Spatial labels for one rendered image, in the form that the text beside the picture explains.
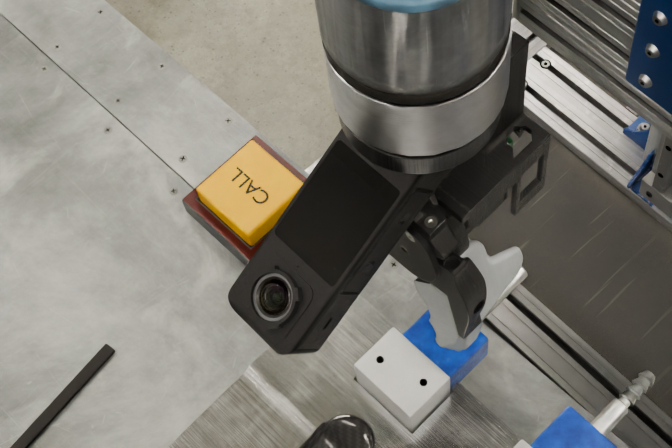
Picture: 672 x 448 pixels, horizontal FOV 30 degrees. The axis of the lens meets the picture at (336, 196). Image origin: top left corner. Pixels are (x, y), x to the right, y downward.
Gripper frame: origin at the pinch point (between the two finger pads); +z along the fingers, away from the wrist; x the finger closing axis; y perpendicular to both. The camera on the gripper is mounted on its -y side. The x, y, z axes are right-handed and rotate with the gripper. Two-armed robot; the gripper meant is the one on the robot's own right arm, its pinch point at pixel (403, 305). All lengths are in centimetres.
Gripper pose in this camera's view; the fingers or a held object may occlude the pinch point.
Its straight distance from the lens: 70.7
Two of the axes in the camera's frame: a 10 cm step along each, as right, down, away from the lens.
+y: 7.1, -6.5, 2.8
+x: -7.0, -6.0, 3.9
